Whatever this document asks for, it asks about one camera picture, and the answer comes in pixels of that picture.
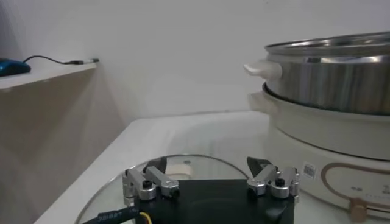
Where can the round glass pot lid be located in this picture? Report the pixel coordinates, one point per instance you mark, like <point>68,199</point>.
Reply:
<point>210,169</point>

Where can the white electric cooker base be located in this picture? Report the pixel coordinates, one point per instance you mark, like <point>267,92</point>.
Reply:
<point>320,137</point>

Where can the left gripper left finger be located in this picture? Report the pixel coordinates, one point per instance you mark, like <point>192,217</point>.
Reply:
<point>140,184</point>

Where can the blue computer mouse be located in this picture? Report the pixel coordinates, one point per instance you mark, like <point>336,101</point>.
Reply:
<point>12,67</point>

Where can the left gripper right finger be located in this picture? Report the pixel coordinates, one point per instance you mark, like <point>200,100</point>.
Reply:
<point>265,178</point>

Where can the stainless steel steamer basket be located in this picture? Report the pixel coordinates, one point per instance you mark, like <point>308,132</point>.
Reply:
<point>329,82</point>

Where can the white side table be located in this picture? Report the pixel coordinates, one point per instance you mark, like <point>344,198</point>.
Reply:
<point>45,74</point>

